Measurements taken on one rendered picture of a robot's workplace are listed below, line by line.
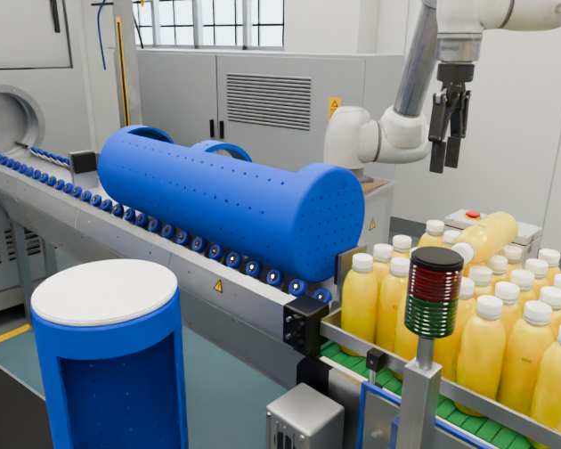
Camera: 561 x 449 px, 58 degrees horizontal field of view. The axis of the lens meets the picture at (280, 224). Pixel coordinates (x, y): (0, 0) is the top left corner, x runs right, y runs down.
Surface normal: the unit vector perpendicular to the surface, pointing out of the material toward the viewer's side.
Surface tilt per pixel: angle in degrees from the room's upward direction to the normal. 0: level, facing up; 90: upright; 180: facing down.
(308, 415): 0
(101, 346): 90
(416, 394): 90
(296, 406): 0
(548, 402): 90
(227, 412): 0
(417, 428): 90
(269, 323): 70
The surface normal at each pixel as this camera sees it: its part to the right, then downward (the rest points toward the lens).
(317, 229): 0.72, 0.24
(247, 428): 0.01, -0.94
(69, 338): -0.18, 0.33
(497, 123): -0.59, 0.26
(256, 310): -0.65, -0.10
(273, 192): -0.54, -0.40
